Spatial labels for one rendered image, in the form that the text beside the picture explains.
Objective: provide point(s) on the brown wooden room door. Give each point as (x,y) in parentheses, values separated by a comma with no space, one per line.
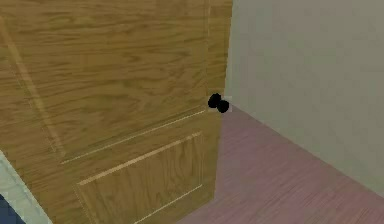
(110,100)

